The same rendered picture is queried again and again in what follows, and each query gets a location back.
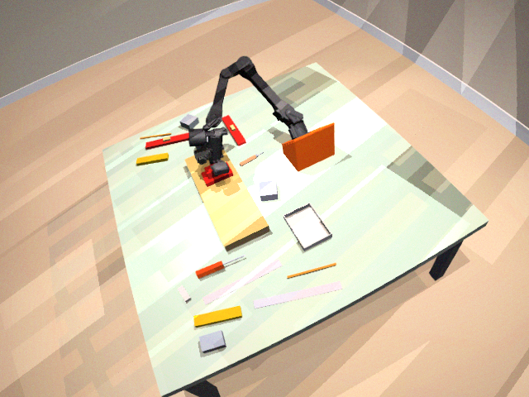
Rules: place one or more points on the yellow flat bar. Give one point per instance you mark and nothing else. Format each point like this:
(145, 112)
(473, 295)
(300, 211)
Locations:
(218, 316)
(152, 159)

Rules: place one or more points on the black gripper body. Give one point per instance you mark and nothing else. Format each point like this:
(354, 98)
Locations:
(219, 167)

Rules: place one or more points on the brown wooden-handled awl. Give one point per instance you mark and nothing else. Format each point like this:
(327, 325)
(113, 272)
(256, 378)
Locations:
(248, 160)

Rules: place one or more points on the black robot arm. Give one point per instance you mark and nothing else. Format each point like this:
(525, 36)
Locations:
(282, 110)

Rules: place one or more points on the tan wooden floor panel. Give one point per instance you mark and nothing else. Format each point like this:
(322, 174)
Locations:
(230, 206)

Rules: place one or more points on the white shallow tray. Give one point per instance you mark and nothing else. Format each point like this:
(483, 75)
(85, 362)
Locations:
(307, 226)

